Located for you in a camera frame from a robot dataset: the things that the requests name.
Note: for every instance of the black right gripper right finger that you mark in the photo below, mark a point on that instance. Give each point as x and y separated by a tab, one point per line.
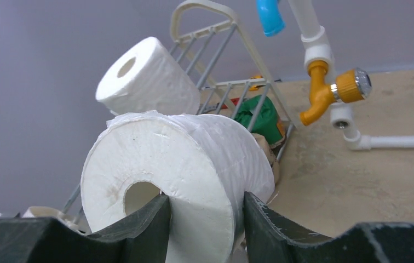
271	237

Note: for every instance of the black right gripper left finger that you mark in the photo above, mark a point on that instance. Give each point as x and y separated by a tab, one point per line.
139	237

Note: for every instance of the green paper roll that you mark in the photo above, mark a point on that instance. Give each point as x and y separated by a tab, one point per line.
268	123

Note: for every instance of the unwrapped white paper roll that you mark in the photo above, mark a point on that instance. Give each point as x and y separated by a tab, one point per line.
145	78

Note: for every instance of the orange faucet valve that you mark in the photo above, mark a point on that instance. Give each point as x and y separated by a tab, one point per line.
351	86

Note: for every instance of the blue faucet valve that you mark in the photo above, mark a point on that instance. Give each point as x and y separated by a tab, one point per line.
270	17

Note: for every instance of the red handled pliers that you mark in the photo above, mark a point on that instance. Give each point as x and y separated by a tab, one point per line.
215	106

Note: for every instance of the white pvc pipe frame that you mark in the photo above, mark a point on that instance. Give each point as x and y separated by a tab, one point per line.
317	47

